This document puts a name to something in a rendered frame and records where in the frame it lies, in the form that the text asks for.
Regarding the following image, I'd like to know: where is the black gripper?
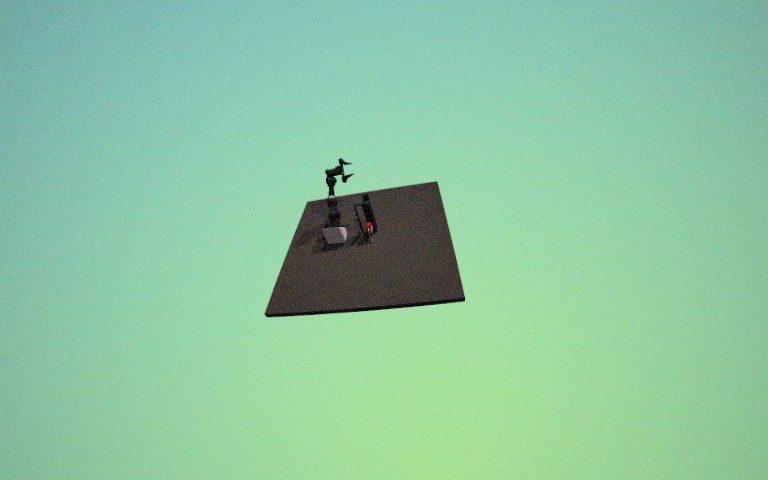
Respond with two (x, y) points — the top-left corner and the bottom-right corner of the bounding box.
(333, 158), (353, 183)

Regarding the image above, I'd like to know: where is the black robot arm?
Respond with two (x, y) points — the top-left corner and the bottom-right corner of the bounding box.
(325, 168), (341, 228)

